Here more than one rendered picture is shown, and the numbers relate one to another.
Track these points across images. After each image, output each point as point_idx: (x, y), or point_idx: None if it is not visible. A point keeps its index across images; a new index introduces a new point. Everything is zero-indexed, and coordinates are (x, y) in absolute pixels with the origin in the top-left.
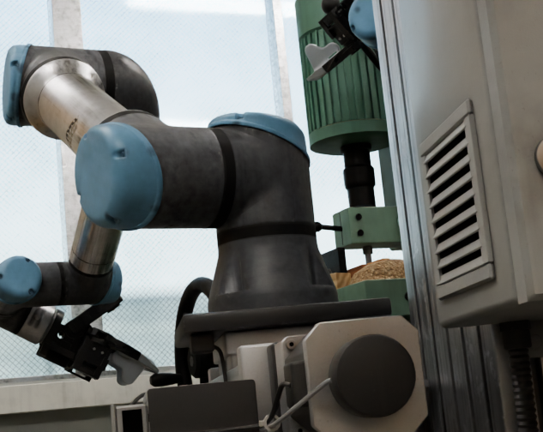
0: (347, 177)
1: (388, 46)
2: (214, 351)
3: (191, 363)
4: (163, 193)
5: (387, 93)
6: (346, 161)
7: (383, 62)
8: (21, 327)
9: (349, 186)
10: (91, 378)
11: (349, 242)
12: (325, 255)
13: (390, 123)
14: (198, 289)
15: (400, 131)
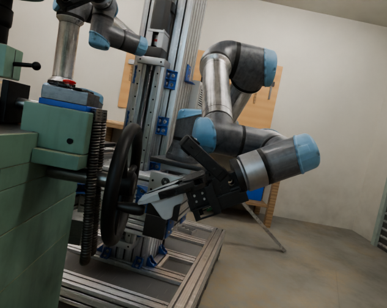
0: (12, 19)
1: (177, 102)
2: (192, 171)
3: (134, 186)
4: None
5: (174, 110)
6: (11, 4)
7: (175, 103)
8: (265, 178)
9: (10, 27)
10: (194, 217)
11: (18, 79)
12: (18, 84)
13: (173, 117)
14: (140, 134)
15: (174, 121)
